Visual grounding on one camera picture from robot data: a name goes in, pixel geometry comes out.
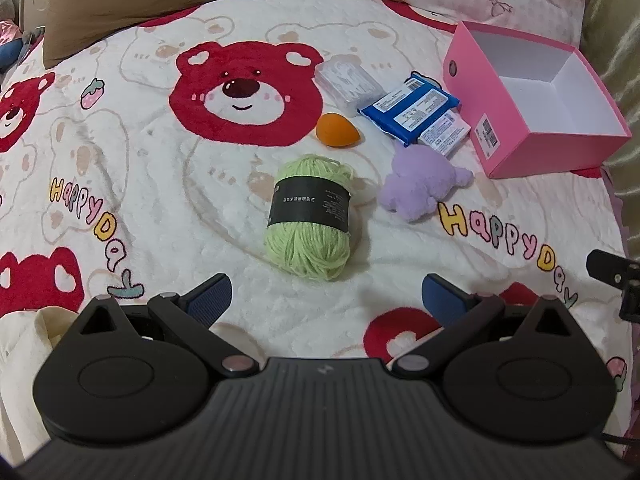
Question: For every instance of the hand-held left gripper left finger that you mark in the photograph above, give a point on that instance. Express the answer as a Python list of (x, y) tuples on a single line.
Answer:
[(210, 297)]

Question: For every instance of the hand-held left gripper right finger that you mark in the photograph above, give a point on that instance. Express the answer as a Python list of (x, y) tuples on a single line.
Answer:
[(440, 295)]

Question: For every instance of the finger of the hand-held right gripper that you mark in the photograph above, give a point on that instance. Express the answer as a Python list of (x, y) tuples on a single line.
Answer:
[(605, 265)]

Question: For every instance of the green yarn ball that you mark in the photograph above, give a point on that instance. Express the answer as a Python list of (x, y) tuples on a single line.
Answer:
[(305, 250)]

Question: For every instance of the purple plush toy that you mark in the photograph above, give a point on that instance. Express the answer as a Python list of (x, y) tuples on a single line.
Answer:
[(420, 185)]

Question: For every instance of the pink cardboard box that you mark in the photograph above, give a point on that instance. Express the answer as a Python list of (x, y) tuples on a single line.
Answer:
[(540, 152)]

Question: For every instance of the white cotton pad packet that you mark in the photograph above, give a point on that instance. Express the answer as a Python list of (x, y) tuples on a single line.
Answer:
[(445, 137)]

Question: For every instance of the blue wipes packet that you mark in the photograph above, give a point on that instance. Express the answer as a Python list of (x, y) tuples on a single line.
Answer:
[(400, 115)]

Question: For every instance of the orange makeup sponge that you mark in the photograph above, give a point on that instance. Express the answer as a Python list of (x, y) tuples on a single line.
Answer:
[(335, 130)]

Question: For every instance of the clear floss pick box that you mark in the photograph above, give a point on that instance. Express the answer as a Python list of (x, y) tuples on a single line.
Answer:
[(350, 85)]

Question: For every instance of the cream cloth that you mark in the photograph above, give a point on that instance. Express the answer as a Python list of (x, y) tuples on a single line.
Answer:
[(25, 385)]

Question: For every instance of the golden satin curtain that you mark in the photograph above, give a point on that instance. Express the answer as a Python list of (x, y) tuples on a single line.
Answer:
[(620, 60)]

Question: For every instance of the brown pillow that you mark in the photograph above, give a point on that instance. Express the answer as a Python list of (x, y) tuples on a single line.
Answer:
[(150, 0)]

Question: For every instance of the grey plush toy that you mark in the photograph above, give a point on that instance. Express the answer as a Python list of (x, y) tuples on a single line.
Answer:
[(6, 5)]

